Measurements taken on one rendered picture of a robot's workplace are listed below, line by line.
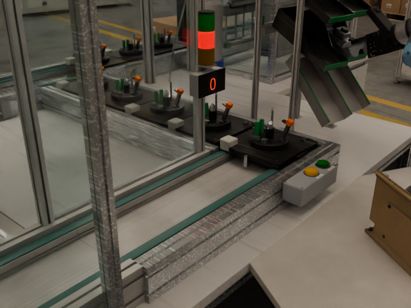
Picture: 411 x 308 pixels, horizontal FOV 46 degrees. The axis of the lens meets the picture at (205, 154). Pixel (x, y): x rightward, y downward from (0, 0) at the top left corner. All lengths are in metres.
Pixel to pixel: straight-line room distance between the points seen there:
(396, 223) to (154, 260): 0.61
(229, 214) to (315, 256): 0.25
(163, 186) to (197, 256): 0.31
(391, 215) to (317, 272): 0.24
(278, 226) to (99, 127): 0.74
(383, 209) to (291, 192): 0.26
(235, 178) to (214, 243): 0.34
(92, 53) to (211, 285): 0.65
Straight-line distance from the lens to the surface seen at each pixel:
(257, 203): 1.36
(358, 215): 1.52
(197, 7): 1.46
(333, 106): 1.86
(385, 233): 1.37
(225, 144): 1.62
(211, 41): 1.46
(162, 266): 1.13
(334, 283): 1.25
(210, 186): 1.49
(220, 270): 1.25
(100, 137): 0.84
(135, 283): 1.11
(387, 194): 1.34
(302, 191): 1.41
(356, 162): 1.84
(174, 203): 1.41
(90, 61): 0.79
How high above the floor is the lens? 1.64
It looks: 25 degrees down
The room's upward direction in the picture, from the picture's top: straight up
